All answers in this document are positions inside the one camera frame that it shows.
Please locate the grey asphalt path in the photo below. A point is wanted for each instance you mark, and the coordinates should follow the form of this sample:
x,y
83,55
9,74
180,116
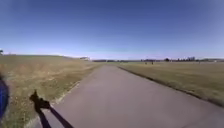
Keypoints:
x,y
120,100

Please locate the distant row of trees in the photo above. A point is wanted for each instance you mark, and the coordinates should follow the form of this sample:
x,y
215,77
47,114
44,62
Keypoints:
x,y
181,60

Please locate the blue object at picture edge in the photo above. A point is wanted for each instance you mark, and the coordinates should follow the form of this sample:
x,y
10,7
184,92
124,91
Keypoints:
x,y
2,98

